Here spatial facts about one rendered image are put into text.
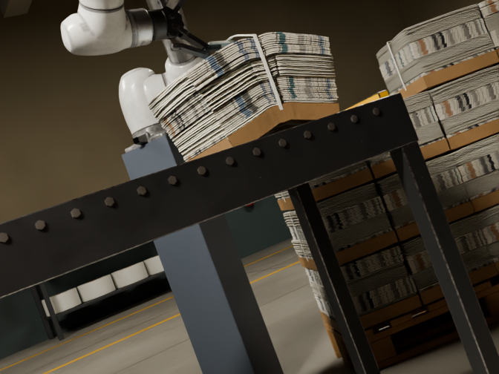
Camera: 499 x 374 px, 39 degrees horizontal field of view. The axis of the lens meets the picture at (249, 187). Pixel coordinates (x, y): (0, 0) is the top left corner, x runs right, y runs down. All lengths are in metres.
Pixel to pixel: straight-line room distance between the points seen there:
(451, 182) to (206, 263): 0.89
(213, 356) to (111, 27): 1.29
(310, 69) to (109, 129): 7.51
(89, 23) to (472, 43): 1.44
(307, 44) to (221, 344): 1.16
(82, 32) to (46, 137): 7.33
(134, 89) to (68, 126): 6.58
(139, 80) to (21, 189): 6.37
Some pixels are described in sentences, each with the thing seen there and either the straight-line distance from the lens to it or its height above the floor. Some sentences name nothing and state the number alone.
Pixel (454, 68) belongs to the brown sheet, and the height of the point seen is 0.87.
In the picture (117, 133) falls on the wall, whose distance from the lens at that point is 9.23.
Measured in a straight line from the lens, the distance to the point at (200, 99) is 1.65.
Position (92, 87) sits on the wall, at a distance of 9.32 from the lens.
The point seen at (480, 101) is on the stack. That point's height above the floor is 0.73.
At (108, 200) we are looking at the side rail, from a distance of 1.31.
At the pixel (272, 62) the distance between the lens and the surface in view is 1.75.
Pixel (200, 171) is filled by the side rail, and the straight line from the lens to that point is 1.38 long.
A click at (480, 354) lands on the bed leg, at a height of 0.18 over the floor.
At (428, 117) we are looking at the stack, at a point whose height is 0.74.
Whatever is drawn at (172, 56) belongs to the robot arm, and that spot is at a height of 1.24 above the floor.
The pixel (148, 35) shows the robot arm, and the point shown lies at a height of 1.15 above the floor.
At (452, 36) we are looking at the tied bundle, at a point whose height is 0.98.
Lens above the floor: 0.69
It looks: 1 degrees up
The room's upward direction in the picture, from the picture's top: 21 degrees counter-clockwise
